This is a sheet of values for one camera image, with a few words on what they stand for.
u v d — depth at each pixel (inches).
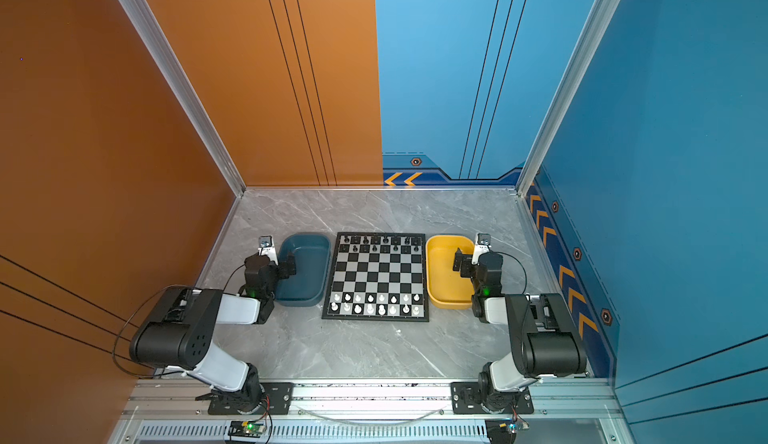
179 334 18.1
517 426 27.4
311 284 38.4
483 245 31.5
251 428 27.8
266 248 31.7
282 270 33.4
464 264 33.7
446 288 37.8
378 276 37.0
